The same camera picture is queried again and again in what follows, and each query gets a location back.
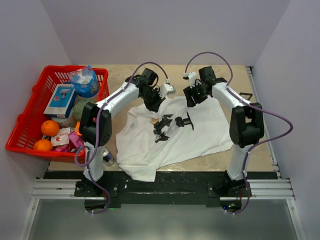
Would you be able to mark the aluminium rail frame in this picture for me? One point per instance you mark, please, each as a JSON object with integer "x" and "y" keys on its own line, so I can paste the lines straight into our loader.
{"x": 272, "y": 196}

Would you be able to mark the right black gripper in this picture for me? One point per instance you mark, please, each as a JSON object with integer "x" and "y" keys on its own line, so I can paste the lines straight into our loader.
{"x": 189, "y": 92}

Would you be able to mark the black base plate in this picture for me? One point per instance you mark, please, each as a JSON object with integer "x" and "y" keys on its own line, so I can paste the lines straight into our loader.
{"x": 168, "y": 188}

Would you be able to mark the white printed t-shirt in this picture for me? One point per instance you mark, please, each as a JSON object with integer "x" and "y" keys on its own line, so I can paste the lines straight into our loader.
{"x": 193, "y": 132}

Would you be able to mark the blue red drink can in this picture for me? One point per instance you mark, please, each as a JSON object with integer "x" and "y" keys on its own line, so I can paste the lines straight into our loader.
{"x": 107, "y": 157}

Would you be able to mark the red white snack packet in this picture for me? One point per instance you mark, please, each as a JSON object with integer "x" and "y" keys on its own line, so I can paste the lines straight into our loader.
{"x": 62, "y": 138}

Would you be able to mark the orange packet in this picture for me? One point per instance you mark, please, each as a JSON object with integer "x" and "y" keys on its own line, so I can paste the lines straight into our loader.
{"x": 77, "y": 127}

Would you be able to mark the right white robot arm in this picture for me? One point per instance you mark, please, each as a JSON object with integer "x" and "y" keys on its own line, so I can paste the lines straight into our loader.
{"x": 246, "y": 126}

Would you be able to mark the pink packet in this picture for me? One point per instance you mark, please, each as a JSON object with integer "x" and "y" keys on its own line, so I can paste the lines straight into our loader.
{"x": 75, "y": 142}

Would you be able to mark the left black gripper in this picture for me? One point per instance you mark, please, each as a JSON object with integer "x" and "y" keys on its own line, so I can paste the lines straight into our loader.
{"x": 155, "y": 107}

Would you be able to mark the blue plastic bag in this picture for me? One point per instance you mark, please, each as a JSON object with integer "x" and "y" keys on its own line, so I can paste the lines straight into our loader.
{"x": 84, "y": 81}

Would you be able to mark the orange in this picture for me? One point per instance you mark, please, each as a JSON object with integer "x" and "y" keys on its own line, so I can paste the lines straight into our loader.
{"x": 50, "y": 128}
{"x": 43, "y": 145}

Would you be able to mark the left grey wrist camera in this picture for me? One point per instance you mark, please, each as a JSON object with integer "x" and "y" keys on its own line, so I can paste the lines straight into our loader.
{"x": 166, "y": 89}

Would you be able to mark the blue white razor box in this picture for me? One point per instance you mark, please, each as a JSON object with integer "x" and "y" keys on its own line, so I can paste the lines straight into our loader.
{"x": 61, "y": 101}

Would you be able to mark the red plastic basket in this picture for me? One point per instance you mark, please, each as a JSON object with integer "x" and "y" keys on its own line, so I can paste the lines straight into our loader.
{"x": 27, "y": 129}

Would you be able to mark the black metal bracket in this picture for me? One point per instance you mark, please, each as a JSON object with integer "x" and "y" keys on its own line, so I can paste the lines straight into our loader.
{"x": 246, "y": 95}

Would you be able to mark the upper orange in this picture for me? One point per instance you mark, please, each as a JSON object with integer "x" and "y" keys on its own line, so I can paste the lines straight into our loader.
{"x": 50, "y": 128}

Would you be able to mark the lower orange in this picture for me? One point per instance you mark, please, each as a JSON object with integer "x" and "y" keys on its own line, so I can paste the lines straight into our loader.
{"x": 43, "y": 145}

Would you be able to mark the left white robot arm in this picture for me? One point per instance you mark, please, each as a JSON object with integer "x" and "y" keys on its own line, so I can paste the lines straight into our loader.
{"x": 96, "y": 120}

